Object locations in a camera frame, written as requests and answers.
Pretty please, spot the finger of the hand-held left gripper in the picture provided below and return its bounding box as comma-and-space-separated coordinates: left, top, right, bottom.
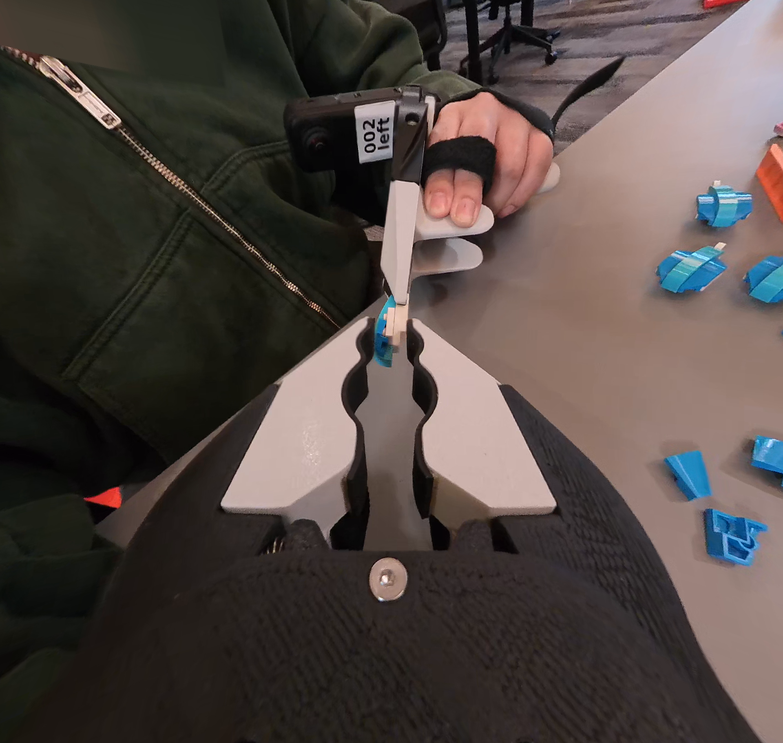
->
379, 177, 424, 311

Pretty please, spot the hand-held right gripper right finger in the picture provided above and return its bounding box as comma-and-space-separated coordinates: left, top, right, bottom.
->
409, 317, 557, 520

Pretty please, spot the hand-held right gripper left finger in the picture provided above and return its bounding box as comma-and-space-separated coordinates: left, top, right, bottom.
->
220, 317, 375, 526

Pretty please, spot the blue and white lego assembly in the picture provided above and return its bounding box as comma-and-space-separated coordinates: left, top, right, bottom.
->
371, 293, 408, 369

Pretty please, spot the person's left forearm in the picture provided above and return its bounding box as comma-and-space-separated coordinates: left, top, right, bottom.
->
312, 0, 485, 107

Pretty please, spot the blue lego wedge piece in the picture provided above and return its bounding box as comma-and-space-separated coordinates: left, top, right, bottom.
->
665, 450, 713, 502

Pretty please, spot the orange lego piece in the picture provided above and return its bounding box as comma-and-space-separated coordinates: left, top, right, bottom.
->
756, 143, 783, 221

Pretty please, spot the person's left hand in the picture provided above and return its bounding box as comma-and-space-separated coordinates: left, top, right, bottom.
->
422, 90, 555, 228

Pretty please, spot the person's green zip jacket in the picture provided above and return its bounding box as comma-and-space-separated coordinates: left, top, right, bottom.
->
0, 45, 392, 701

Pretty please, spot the blue assembled part middle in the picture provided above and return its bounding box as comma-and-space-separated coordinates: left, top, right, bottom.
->
656, 242, 729, 294

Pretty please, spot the blue assembled part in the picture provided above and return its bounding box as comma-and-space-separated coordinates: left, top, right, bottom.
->
695, 180, 754, 228
656, 242, 729, 294

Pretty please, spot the blue assembled part top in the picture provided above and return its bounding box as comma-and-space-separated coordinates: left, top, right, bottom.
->
695, 180, 754, 228

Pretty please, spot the blue part right edge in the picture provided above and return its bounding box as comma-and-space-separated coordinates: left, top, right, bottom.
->
743, 256, 783, 304

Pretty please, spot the black wrist strap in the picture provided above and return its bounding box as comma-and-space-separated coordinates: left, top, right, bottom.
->
549, 54, 626, 139

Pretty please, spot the blue lego bracket piece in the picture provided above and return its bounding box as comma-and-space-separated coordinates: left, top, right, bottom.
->
703, 508, 768, 567

